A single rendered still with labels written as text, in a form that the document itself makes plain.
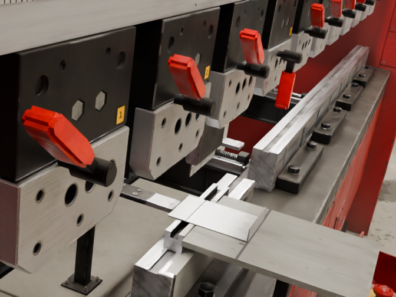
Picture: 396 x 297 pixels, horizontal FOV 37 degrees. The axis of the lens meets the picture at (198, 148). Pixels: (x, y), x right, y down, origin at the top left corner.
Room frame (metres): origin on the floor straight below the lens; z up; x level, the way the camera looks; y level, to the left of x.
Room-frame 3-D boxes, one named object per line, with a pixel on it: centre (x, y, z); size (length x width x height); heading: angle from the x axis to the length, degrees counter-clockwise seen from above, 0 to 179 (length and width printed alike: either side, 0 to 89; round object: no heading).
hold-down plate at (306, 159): (1.38, -0.26, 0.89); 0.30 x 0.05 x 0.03; 161
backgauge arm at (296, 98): (2.23, -0.09, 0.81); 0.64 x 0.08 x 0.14; 71
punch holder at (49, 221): (0.43, 0.13, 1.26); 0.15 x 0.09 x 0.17; 161
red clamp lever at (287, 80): (0.95, -0.12, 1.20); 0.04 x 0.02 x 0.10; 71
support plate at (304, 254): (0.78, -0.15, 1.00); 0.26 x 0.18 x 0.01; 71
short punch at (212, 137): (0.83, -0.01, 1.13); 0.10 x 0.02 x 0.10; 161
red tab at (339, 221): (1.75, -0.50, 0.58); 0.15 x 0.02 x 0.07; 161
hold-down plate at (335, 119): (1.76, -0.39, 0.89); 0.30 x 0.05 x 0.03; 161
